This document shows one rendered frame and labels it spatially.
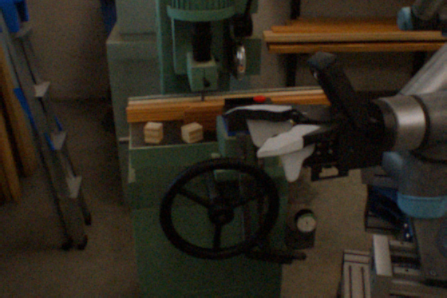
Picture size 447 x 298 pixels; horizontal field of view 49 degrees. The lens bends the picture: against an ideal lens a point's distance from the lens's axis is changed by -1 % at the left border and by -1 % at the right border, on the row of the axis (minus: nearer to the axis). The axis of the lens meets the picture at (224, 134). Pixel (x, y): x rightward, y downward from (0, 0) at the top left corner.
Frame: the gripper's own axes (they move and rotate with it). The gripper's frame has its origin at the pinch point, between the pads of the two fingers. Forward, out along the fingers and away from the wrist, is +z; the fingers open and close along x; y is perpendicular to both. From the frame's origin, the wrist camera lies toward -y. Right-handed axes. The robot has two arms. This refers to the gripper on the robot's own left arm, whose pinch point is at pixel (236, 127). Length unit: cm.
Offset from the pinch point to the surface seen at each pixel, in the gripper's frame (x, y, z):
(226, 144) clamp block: 52, 22, -11
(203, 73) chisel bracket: 71, 9, -11
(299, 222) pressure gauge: 57, 50, -33
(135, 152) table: 64, 26, 10
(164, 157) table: 64, 29, 3
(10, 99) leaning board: 216, 46, 64
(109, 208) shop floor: 181, 100, 20
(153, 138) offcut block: 65, 24, 5
